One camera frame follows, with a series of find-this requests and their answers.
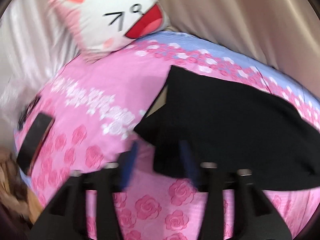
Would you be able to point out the black pants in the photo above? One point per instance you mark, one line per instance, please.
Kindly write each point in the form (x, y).
(235, 126)

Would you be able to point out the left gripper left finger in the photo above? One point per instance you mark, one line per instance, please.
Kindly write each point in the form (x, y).
(64, 217)

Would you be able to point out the pink rose bed sheet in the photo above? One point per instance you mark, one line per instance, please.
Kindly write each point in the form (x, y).
(96, 106)

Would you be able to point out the silver satin curtain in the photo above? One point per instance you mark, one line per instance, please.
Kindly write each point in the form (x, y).
(34, 46)

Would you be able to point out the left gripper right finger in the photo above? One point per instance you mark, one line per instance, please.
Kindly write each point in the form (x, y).
(255, 217)

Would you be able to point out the beige curtain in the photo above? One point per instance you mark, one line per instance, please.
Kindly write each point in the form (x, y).
(283, 34)

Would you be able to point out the black smartphone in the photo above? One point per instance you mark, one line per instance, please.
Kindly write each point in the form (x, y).
(33, 142)

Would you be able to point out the brown furry item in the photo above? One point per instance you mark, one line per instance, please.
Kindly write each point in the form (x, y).
(18, 199)

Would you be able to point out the white cat face pillow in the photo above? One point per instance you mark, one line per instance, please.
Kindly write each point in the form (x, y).
(101, 27)

